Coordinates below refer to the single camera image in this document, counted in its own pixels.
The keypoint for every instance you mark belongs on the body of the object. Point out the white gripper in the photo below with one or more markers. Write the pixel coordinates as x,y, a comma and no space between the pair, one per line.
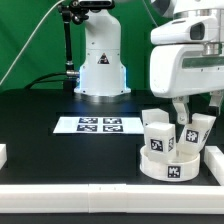
177,71

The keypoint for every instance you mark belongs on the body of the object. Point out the black camera stand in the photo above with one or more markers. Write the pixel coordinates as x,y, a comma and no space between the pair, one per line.
76,12

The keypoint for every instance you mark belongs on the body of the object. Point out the white left side block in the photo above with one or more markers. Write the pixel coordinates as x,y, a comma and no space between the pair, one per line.
3,155

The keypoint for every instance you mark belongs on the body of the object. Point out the white marker sheet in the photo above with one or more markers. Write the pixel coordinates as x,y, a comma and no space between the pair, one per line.
99,125

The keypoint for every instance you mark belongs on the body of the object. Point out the white round stool seat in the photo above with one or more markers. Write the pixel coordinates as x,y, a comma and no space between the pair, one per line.
179,170

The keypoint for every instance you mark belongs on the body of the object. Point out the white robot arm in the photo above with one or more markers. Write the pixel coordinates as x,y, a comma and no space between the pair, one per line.
102,74

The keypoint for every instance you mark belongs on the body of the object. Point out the white front rail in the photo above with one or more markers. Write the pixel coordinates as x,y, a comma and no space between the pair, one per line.
111,198

